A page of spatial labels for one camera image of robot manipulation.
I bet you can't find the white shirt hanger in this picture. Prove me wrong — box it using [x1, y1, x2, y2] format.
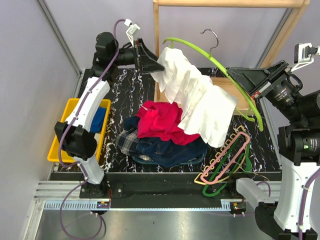
[194, 131, 251, 185]

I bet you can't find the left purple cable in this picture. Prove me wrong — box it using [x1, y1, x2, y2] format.
[57, 19, 126, 240]

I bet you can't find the wooden clothes rack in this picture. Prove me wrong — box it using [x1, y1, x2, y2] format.
[151, 0, 310, 116]

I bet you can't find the navy plaid skirt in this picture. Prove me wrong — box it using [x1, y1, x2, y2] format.
[115, 128, 152, 162]

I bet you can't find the yellow plastic bin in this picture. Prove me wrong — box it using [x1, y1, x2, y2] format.
[47, 98, 111, 163]

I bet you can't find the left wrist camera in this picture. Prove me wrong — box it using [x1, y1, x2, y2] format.
[124, 18, 141, 47]

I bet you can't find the cream wavy skirt hanger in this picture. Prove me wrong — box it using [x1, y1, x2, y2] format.
[193, 125, 253, 186]

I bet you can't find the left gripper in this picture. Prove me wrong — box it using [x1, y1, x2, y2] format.
[111, 38, 165, 75]

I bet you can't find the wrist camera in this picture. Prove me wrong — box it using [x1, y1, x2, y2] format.
[124, 18, 141, 47]
[291, 43, 320, 72]

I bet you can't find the pink red t-shirt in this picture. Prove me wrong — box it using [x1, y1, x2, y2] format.
[136, 100, 200, 146]

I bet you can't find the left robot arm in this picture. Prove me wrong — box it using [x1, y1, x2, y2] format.
[54, 32, 165, 198]

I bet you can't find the white garment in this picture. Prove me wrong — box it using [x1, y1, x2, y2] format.
[151, 47, 238, 148]

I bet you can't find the clear blue plastic tub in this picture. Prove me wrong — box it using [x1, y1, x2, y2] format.
[132, 151, 207, 167]

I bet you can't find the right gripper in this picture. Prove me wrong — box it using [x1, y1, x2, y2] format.
[227, 57, 305, 123]

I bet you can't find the blue denim garment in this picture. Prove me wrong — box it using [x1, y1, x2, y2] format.
[124, 116, 209, 163]

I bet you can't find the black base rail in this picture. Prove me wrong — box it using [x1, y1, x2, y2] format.
[79, 172, 243, 210]

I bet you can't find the lime green hanger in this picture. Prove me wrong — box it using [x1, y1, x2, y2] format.
[162, 28, 264, 132]

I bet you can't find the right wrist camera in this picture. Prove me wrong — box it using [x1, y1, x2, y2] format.
[291, 43, 320, 72]

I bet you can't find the blue folded cloth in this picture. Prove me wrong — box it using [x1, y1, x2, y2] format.
[90, 107, 107, 133]

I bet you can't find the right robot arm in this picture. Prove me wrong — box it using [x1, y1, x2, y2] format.
[227, 60, 320, 240]

